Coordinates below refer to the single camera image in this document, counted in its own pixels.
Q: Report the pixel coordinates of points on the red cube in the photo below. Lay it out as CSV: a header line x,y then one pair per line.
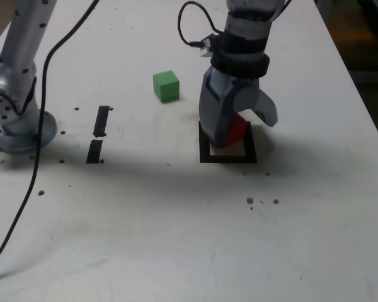
x,y
237,129

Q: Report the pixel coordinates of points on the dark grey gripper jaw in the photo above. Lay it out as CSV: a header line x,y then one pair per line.
x,y
215,110

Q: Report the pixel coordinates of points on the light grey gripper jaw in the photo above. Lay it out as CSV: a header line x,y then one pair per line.
x,y
249,99

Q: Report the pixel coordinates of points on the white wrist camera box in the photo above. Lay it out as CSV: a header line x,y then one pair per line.
x,y
208,45

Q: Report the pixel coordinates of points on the green cube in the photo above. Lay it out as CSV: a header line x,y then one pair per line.
x,y
166,86

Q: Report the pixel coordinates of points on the grey metal post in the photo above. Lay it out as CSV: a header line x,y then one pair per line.
x,y
323,7

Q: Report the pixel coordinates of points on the grey metal beam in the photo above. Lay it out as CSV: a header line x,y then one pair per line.
x,y
370,76

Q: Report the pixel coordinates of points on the black tape strip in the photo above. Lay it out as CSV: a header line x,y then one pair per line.
x,y
101,121

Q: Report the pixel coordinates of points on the black tape square outline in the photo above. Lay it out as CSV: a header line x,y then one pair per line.
x,y
250,151

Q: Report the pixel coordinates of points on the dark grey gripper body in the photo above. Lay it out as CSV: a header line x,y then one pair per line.
x,y
247,82

